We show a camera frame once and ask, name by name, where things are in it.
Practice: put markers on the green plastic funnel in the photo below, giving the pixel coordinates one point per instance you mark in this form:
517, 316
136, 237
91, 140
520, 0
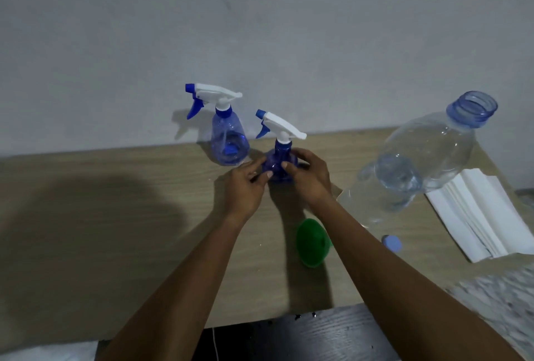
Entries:
312, 244

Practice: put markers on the light blue bottle cap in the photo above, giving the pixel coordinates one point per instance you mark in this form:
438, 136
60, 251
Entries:
392, 243

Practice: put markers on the person's left hand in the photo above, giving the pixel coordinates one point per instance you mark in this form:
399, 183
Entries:
242, 190

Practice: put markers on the person's left forearm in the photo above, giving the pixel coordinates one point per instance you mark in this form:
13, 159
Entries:
175, 290

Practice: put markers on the person's left thumb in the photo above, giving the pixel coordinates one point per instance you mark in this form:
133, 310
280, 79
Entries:
263, 177

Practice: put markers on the large clear water bottle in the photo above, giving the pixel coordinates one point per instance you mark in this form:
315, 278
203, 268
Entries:
417, 156

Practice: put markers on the person's right thumb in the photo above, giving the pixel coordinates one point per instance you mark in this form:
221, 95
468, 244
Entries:
290, 169

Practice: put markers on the dark wooden board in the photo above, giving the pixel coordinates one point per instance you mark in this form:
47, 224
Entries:
300, 338

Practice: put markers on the dark blue spray bottle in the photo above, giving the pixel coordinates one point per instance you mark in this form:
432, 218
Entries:
278, 148

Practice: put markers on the person's right hand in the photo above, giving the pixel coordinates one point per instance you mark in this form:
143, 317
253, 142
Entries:
311, 179

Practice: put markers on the person's right forearm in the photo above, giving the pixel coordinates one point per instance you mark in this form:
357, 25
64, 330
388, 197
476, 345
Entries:
413, 290

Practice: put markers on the light blue spray bottle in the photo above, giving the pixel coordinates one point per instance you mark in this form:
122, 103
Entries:
221, 127

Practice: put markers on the stack of white paper napkins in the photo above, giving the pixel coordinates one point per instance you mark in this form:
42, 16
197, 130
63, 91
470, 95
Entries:
479, 215

